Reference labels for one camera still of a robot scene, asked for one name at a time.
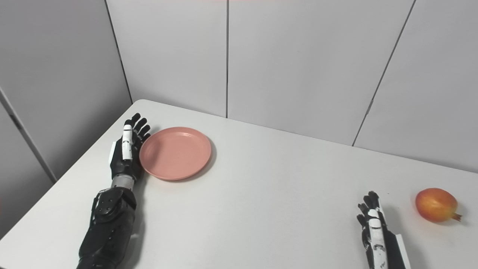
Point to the pink round plate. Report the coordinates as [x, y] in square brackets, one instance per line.
[174, 153]

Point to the red yellow pomegranate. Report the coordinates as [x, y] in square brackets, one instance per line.
[435, 204]

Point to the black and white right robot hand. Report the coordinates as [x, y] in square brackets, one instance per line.
[381, 243]

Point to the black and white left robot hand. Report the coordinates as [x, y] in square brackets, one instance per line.
[125, 157]

